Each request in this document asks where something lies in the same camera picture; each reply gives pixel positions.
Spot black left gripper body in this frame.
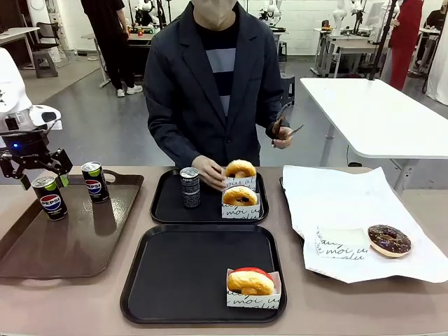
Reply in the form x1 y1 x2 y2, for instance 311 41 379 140
0 129 50 164

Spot black patterned Pepsi can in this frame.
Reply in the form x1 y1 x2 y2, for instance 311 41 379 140
179 167 202 210

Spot glazed donut with dark filling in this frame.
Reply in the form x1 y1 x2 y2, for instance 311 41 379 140
223 185 259 207

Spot script-print paper box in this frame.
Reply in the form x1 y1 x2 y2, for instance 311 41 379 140
222 174 260 194
314 225 370 261

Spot plain glazed donut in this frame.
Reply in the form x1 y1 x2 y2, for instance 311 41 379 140
227 271 276 296
224 159 258 179

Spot red glazed donut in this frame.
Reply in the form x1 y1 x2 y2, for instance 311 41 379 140
233 267 274 281

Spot black serving tongs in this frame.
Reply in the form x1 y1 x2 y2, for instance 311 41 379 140
271 110 305 148

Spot person's left forearm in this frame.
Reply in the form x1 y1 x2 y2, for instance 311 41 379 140
254 87 292 139

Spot person's right forearm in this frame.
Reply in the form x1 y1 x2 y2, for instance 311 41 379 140
146 115 203 164

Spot person's right hand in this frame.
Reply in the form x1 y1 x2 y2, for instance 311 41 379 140
191 155 227 192

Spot person's left hand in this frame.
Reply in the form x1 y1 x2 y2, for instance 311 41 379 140
271 125 293 151

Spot brown plastic tray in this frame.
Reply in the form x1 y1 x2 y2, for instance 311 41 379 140
0 170 145 281

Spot grey plastic stool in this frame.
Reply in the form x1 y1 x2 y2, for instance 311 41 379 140
31 51 60 79

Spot wooden background desk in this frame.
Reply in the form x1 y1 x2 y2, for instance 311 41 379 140
0 27 41 71

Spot black office chair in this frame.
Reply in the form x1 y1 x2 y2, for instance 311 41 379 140
34 22 70 68

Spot small black plastic tray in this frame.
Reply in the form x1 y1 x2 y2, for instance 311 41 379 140
149 168 270 225

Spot background desk with white leg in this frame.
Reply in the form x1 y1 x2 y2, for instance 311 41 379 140
80 32 155 89

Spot background person in black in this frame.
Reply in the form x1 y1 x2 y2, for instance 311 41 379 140
80 0 144 98

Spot person in dark blazer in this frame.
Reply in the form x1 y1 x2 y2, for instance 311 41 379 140
143 0 292 167

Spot large black plastic tray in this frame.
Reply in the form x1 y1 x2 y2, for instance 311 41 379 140
120 223 288 325

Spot beige face mask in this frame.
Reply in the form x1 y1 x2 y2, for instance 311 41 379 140
193 0 235 31

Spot dark step stool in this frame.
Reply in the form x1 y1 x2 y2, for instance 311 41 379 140
281 74 296 108

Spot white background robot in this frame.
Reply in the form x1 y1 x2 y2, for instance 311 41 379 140
259 0 283 26
331 0 348 36

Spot empty script-print paper box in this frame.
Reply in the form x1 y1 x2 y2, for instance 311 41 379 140
314 225 370 261

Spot white paper sheet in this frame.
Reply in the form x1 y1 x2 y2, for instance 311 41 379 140
281 164 448 284

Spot grey background workbench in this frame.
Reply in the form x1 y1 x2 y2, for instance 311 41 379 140
312 27 390 78

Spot white table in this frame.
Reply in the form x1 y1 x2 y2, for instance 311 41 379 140
300 77 448 197

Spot black stand pole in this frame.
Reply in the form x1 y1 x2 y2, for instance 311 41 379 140
369 0 400 81

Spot chocolate sprinkle donut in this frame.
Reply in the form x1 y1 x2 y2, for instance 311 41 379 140
367 223 412 259

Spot background person in red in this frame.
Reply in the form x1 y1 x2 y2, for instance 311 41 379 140
388 0 423 91

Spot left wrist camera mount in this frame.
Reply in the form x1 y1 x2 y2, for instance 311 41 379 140
43 118 64 133

